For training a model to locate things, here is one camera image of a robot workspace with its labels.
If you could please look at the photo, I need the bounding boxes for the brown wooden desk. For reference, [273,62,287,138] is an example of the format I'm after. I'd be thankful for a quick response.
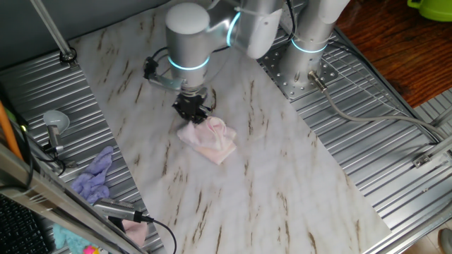
[334,0,452,109]

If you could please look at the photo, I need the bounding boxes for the silver clamp with black cable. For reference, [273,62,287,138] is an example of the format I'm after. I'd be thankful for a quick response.
[42,124,68,167]

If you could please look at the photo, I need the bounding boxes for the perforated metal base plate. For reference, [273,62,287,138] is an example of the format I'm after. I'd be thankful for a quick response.
[256,44,340,102]

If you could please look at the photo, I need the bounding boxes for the metal corner bracket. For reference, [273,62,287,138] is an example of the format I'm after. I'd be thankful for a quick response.
[412,152,433,169]

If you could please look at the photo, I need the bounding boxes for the orange stick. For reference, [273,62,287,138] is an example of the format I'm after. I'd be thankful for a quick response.
[0,99,24,162]

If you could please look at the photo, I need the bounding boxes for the green watering can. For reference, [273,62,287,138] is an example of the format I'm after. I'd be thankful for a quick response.
[406,0,452,23]

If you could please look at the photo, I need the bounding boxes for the grey base cable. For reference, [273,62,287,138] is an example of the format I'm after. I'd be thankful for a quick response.
[307,70,448,140]

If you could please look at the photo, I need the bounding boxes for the black shaver cable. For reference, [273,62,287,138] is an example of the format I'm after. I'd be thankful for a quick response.
[140,214,178,254]

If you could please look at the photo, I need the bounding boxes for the aluminium frame beam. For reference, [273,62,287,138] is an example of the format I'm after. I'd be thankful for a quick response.
[0,140,149,254]

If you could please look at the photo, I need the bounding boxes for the aluminium pole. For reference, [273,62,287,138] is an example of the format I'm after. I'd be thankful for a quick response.
[29,0,78,67]

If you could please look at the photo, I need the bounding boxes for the grey shoe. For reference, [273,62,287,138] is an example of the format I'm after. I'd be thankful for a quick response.
[437,227,452,254]

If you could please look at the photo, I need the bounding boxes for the silver camera bracket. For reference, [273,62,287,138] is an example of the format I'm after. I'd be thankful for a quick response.
[145,71,185,92]

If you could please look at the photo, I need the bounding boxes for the purple towel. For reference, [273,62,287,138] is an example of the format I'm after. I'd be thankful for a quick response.
[70,145,115,205]

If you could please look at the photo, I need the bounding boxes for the pink plush cloth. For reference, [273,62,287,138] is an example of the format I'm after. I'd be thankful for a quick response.
[121,218,149,248]

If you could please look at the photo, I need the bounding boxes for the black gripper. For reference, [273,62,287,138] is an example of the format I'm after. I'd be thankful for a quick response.
[172,92,213,124]

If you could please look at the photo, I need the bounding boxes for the teal fluffy towel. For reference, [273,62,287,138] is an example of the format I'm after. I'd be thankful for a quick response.
[52,223,93,254]

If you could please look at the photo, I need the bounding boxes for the marble patterned mat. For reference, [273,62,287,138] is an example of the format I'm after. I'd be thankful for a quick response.
[69,6,392,254]

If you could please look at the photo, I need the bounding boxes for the black keyboard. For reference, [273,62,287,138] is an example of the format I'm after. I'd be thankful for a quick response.
[0,193,51,254]

